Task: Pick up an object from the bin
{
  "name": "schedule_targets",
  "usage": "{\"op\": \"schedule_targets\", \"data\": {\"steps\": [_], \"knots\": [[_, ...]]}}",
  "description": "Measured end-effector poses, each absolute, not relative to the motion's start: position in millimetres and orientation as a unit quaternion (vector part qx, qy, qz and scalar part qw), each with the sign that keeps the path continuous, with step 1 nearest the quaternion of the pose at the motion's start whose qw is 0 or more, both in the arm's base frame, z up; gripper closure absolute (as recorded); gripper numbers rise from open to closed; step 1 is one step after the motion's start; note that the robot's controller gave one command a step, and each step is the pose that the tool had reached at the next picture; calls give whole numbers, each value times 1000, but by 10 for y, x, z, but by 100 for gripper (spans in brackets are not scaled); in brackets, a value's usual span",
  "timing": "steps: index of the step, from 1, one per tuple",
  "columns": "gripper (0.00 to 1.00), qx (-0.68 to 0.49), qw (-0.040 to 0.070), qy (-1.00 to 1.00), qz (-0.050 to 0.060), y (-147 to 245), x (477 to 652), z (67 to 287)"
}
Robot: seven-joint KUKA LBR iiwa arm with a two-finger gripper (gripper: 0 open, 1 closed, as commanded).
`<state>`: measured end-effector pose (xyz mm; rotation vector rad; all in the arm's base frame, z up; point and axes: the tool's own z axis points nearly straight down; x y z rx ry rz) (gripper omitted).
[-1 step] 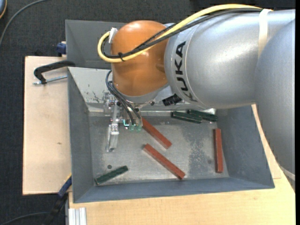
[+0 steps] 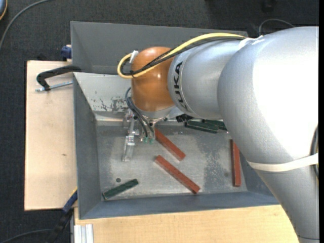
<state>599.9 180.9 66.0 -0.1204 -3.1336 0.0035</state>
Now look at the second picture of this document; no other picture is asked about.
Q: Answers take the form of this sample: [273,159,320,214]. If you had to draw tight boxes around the red-brown flat block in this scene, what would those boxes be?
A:
[154,128,186,162]
[229,139,242,188]
[153,154,201,195]

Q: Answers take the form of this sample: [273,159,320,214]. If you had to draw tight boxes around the pale wood board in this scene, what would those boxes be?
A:
[24,60,78,211]

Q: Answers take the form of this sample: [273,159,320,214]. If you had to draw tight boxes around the grey metal bin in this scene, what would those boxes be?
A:
[70,21,280,220]

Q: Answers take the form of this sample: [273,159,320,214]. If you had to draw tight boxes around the black cylinder on white bracket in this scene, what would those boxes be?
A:
[163,113,189,123]

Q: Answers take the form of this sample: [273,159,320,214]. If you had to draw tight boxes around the dark green flat block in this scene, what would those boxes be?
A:
[202,119,228,132]
[184,120,219,134]
[101,178,140,200]

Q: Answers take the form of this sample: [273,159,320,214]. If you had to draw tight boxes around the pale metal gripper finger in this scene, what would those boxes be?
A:
[121,130,140,163]
[123,111,135,130]

